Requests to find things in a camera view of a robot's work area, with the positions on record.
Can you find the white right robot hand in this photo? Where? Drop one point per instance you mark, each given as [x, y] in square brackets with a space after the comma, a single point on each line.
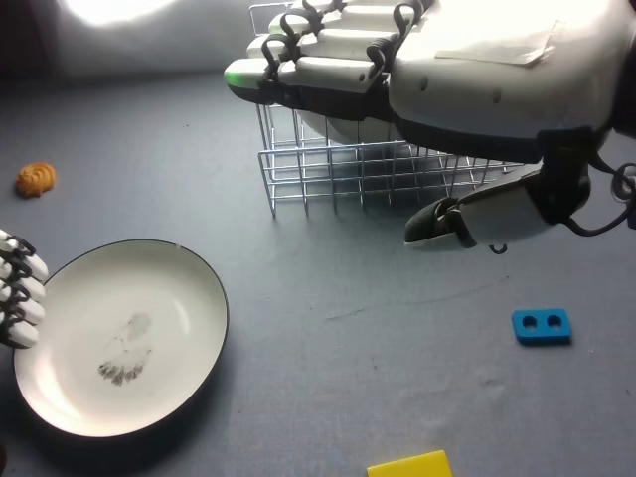
[497, 74]

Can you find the white plate with dark rim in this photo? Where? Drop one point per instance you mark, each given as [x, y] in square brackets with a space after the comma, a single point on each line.
[343, 129]
[124, 338]

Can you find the orange swirl cookie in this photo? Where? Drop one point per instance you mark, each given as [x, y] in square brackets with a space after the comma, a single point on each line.
[36, 180]

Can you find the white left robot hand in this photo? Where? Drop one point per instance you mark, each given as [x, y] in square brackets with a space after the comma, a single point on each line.
[20, 298]

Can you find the yellow flat block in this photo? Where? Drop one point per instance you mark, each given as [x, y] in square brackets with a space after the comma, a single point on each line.
[410, 467]

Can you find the blue block with two holes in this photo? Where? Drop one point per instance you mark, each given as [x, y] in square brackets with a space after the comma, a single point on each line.
[540, 337]

